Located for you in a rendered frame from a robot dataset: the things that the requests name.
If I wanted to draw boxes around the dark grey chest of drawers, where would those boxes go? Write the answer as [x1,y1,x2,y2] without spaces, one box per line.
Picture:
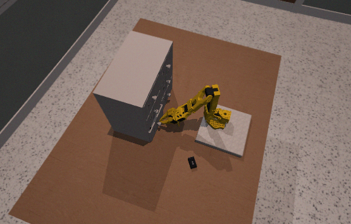
[93,31,173,142]

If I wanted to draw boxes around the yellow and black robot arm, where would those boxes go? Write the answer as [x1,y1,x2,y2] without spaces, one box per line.
[175,84,231,129]

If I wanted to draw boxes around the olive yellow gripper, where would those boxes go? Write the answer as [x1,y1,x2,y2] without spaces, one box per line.
[159,108,180,126]

